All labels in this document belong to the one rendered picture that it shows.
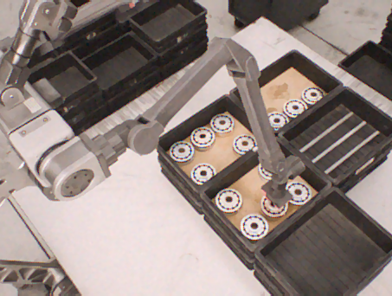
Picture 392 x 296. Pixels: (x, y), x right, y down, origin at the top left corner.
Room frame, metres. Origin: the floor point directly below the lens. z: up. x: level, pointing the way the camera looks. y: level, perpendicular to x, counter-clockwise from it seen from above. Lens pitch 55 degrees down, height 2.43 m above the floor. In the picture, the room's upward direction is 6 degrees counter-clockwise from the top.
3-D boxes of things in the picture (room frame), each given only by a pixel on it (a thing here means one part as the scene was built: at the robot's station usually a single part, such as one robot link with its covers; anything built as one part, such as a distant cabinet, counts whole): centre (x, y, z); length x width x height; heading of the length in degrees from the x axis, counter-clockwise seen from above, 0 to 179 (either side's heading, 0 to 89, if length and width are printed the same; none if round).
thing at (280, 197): (0.79, -0.27, 0.98); 0.10 x 0.07 x 0.07; 33
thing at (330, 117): (1.05, -0.57, 0.87); 0.40 x 0.30 x 0.11; 124
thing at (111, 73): (2.05, 0.43, 0.31); 0.40 x 0.30 x 0.34; 125
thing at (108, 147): (0.71, 0.24, 1.45); 0.09 x 0.08 x 0.12; 35
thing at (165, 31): (2.28, 0.10, 0.37); 0.40 x 0.30 x 0.45; 125
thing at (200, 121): (1.08, -0.07, 0.87); 0.40 x 0.30 x 0.11; 124
